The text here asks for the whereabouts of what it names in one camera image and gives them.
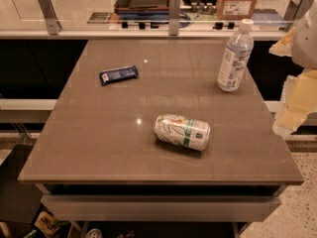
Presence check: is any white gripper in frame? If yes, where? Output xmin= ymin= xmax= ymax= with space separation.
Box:
xmin=268 ymin=1 xmax=317 ymax=138

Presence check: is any white green 7up can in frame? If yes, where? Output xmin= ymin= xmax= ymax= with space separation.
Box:
xmin=155 ymin=114 xmax=210 ymax=152

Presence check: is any can under table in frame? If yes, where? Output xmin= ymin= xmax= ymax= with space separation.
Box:
xmin=85 ymin=228 xmax=103 ymax=238

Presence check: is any clear plastic water bottle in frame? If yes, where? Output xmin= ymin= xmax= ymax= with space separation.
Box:
xmin=217 ymin=19 xmax=254 ymax=92

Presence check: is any cardboard box with label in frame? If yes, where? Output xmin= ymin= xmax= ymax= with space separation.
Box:
xmin=216 ymin=0 xmax=257 ymax=20

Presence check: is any blue snack bar wrapper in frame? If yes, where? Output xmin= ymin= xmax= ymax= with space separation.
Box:
xmin=99 ymin=65 xmax=139 ymax=86

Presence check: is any grey table drawer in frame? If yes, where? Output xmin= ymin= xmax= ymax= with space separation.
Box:
xmin=42 ymin=195 xmax=280 ymax=222

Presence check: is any brown snack bag below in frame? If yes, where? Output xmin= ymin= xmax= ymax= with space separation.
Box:
xmin=34 ymin=211 xmax=70 ymax=238

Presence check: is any right metal glass bracket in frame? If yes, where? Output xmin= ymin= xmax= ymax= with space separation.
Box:
xmin=283 ymin=0 xmax=315 ymax=31

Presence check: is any metal glass bracket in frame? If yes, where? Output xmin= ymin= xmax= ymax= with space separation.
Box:
xmin=168 ymin=0 xmax=180 ymax=36
xmin=283 ymin=0 xmax=315 ymax=31
xmin=38 ymin=0 xmax=62 ymax=35

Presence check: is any middle metal glass bracket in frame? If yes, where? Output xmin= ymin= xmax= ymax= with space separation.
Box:
xmin=168 ymin=0 xmax=180 ymax=36

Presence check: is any left metal glass bracket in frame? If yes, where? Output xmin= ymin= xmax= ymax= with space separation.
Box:
xmin=38 ymin=0 xmax=62 ymax=35

